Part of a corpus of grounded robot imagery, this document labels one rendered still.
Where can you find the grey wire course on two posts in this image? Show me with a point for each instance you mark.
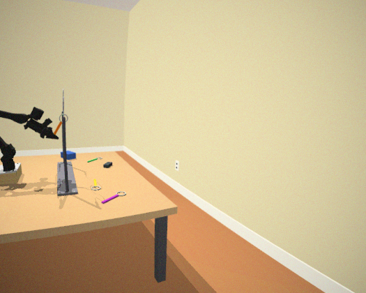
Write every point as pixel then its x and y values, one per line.
pixel 66 184

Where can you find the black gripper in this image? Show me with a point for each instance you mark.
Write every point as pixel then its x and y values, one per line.
pixel 45 131

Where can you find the blue block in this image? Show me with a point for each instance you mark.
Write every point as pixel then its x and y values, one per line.
pixel 69 155

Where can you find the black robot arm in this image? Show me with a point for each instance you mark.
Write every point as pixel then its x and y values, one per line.
pixel 8 151

